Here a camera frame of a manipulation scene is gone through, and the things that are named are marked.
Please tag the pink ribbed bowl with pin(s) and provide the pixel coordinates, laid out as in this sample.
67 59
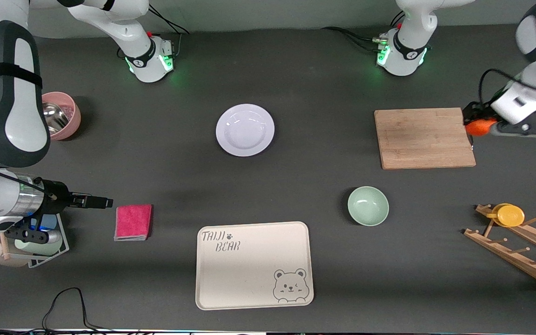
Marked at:
73 116

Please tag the green cup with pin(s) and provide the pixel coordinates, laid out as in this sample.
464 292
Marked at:
40 249

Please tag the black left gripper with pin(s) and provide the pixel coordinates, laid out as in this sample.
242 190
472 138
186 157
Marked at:
473 112

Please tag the blue cup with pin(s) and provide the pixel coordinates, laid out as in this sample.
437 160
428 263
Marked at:
49 222

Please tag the orange mandarin fruit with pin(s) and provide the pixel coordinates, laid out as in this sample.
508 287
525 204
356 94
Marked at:
479 128

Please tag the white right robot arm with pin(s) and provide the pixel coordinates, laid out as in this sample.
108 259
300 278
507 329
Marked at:
12 116

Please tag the pale green bowl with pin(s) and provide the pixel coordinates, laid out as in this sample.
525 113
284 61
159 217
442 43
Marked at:
368 206

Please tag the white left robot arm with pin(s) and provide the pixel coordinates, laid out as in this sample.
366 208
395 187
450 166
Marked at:
528 93

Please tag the wooden cutting board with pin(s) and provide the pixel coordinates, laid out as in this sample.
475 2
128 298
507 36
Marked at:
412 144

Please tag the white round plate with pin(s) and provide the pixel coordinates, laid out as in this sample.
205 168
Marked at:
244 130

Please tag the metal scoop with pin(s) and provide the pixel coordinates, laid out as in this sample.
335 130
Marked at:
54 118

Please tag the yellow cup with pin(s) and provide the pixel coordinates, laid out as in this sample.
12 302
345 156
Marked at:
510 216

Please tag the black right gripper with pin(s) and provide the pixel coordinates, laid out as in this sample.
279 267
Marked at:
57 196

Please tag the cream bear print tray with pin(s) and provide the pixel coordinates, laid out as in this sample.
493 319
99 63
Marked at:
249 274

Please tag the wooden peg drying rack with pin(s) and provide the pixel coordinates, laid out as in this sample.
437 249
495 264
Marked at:
519 260

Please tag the folded pink cloth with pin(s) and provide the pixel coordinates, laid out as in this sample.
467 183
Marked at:
133 222

